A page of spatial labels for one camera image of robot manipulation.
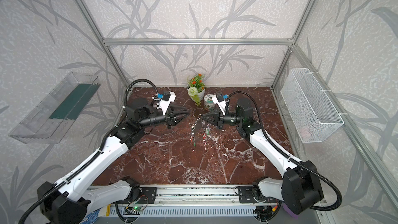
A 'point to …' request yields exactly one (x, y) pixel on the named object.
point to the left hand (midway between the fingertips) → (188, 109)
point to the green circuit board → (136, 208)
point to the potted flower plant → (196, 87)
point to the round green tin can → (208, 103)
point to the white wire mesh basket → (313, 114)
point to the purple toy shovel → (288, 211)
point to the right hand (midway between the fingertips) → (203, 114)
